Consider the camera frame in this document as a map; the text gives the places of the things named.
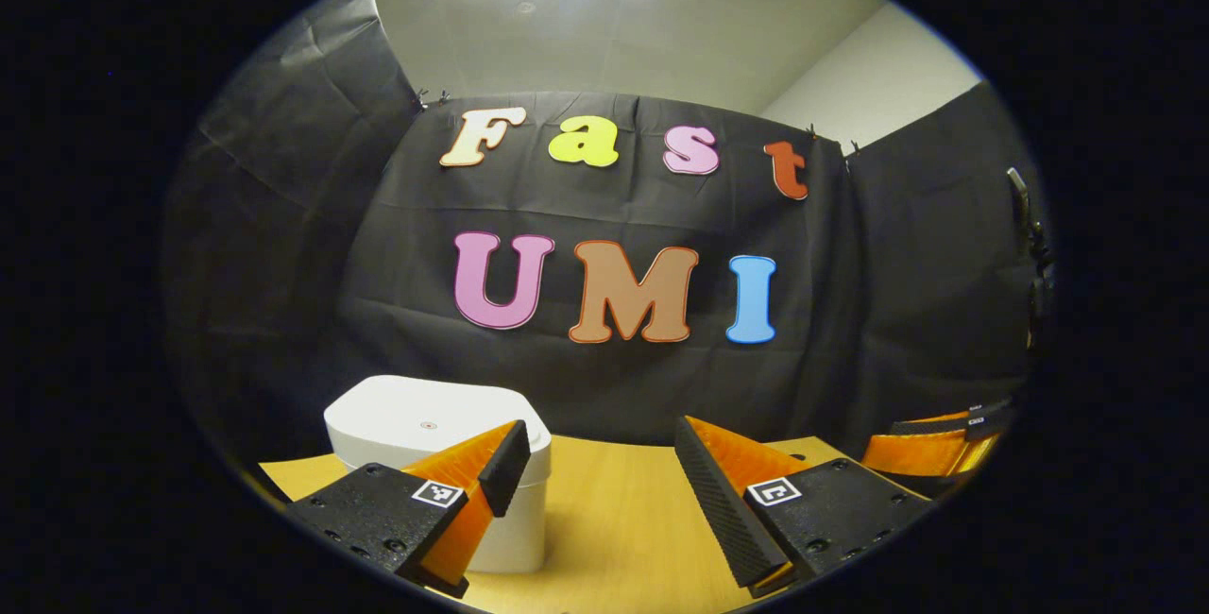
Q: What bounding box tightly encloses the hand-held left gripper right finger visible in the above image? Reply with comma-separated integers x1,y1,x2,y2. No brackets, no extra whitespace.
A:
673,414,934,596

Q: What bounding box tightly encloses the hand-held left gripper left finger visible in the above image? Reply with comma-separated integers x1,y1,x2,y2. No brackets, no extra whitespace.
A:
283,418,533,599

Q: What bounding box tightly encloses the white desktop garbage bin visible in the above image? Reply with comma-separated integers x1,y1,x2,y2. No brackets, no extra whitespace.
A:
323,375,553,574

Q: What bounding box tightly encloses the wooden desktop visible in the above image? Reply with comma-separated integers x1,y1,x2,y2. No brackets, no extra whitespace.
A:
258,435,908,614

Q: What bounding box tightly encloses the black backdrop cloth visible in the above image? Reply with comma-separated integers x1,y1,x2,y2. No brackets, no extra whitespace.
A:
161,0,1049,502

